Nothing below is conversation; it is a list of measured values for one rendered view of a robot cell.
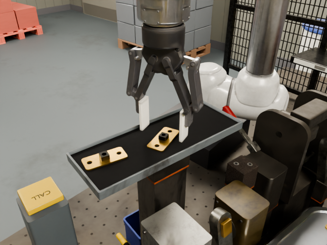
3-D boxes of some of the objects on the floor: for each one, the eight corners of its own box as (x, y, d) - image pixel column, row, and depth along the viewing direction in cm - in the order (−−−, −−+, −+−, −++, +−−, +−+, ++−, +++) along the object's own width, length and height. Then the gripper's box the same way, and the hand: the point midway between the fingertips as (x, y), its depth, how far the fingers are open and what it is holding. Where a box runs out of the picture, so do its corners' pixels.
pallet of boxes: (209, 53, 454) (217, -39, 390) (174, 67, 406) (177, -34, 342) (154, 37, 522) (152, -43, 458) (118, 47, 474) (111, -40, 410)
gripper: (99, 19, 53) (111, 128, 65) (215, 35, 45) (204, 157, 57) (123, 10, 59) (130, 113, 71) (230, 23, 51) (217, 136, 63)
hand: (163, 122), depth 63 cm, fingers open, 8 cm apart
